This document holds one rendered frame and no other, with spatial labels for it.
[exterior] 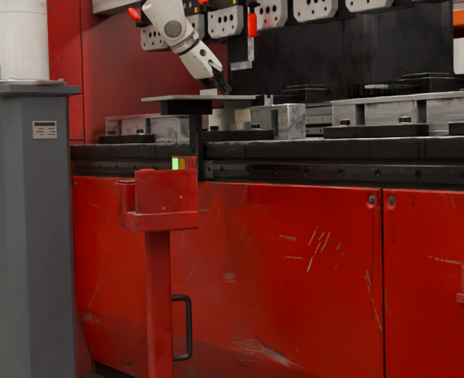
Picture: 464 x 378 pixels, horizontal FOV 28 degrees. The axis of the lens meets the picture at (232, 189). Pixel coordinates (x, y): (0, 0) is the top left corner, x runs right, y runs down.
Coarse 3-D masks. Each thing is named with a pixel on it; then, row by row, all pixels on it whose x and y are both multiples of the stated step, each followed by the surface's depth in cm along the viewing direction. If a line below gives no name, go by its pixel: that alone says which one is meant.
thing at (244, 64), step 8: (232, 40) 271; (240, 40) 267; (248, 40) 265; (232, 48) 271; (240, 48) 268; (248, 48) 265; (232, 56) 271; (240, 56) 268; (248, 56) 265; (232, 64) 273; (240, 64) 270; (248, 64) 267
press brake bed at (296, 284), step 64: (256, 192) 241; (320, 192) 220; (384, 192) 203; (448, 192) 188; (128, 256) 300; (192, 256) 268; (256, 256) 243; (320, 256) 222; (384, 256) 204; (448, 256) 188; (128, 320) 303; (192, 320) 270; (256, 320) 244; (320, 320) 223; (384, 320) 206; (448, 320) 189
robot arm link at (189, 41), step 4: (192, 32) 257; (196, 32) 258; (188, 36) 255; (192, 36) 256; (196, 36) 256; (184, 40) 255; (188, 40) 256; (192, 40) 257; (176, 44) 256; (180, 44) 256; (184, 44) 256; (188, 44) 256; (192, 44) 257; (172, 48) 258; (176, 48) 256; (180, 48) 256; (184, 48) 256; (188, 48) 257; (176, 52) 258
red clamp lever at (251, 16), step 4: (248, 0) 251; (248, 4) 251; (252, 4) 251; (256, 4) 252; (260, 4) 253; (252, 8) 252; (252, 12) 252; (248, 16) 252; (252, 16) 251; (256, 16) 252; (248, 20) 252; (252, 20) 251; (256, 20) 252; (248, 24) 252; (252, 24) 251; (256, 24) 252; (248, 28) 252; (252, 28) 251; (256, 28) 252; (248, 32) 252; (252, 32) 252; (256, 32) 252; (252, 36) 252
